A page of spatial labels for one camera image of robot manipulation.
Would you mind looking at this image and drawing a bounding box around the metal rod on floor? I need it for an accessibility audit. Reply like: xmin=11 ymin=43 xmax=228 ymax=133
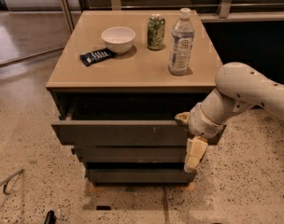
xmin=0 ymin=168 xmax=23 ymax=194

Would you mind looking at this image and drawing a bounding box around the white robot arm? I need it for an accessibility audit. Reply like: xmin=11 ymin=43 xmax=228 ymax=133
xmin=176 ymin=63 xmax=284 ymax=173

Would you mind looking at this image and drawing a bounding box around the grey bottom drawer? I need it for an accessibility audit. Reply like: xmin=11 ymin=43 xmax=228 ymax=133
xmin=86 ymin=169 xmax=196 ymax=185

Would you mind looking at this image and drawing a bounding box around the grey middle drawer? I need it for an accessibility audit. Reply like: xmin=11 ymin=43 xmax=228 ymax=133
xmin=73 ymin=146 xmax=186 ymax=163

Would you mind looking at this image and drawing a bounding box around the grey drawer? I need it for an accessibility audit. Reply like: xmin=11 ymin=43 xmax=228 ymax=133
xmin=86 ymin=169 xmax=196 ymax=185
xmin=73 ymin=146 xmax=186 ymax=163
xmin=50 ymin=103 xmax=227 ymax=147

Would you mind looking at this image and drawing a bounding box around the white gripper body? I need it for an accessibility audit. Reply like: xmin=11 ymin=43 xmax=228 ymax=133
xmin=188 ymin=103 xmax=223 ymax=139

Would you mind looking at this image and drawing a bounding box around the black object on floor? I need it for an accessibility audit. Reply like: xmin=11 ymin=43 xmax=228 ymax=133
xmin=44 ymin=210 xmax=56 ymax=224

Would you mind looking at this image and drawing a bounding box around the green drink can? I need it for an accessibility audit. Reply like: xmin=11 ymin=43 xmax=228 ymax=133
xmin=148 ymin=14 xmax=165 ymax=50

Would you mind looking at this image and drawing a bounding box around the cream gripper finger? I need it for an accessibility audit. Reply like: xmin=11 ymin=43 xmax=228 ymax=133
xmin=184 ymin=136 xmax=208 ymax=173
xmin=175 ymin=112 xmax=189 ymax=125

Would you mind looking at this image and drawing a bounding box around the white ceramic bowl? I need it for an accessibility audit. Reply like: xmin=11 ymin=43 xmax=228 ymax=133
xmin=101 ymin=27 xmax=135 ymax=54

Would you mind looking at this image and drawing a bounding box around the grey three-drawer cabinet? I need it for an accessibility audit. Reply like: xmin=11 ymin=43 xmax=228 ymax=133
xmin=47 ymin=10 xmax=222 ymax=172

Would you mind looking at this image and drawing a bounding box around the dark blue snack packet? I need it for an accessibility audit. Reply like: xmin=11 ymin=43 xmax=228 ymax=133
xmin=79 ymin=49 xmax=116 ymax=66

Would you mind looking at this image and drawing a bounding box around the clear plastic water bottle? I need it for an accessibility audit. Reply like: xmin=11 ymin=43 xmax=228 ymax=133
xmin=168 ymin=7 xmax=194 ymax=76

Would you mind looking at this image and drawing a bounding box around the grey top drawer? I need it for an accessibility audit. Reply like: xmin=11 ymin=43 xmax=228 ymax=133
xmin=50 ymin=103 xmax=227 ymax=147

